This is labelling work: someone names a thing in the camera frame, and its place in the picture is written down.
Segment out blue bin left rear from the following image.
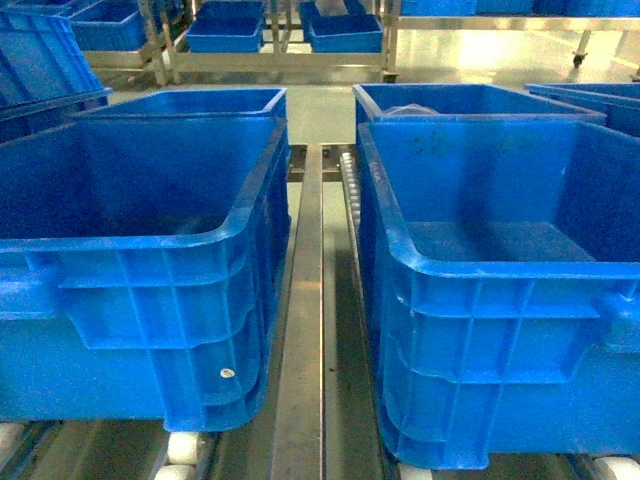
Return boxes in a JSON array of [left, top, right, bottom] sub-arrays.
[[73, 87, 288, 153]]

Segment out blue bin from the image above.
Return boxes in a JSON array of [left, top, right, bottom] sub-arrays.
[[1, 116, 290, 432], [73, 87, 288, 153], [353, 84, 611, 153], [358, 119, 639, 470]]

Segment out blue bin left front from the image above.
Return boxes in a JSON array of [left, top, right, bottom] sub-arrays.
[[1, 116, 290, 432]]

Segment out blue bin right rear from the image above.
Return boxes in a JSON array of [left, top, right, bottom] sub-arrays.
[[353, 84, 611, 153]]

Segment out blue bin right front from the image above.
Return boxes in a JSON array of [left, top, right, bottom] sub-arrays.
[[358, 119, 639, 470]]

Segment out steel centre rail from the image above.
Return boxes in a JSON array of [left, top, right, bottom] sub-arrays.
[[270, 144, 325, 479]]

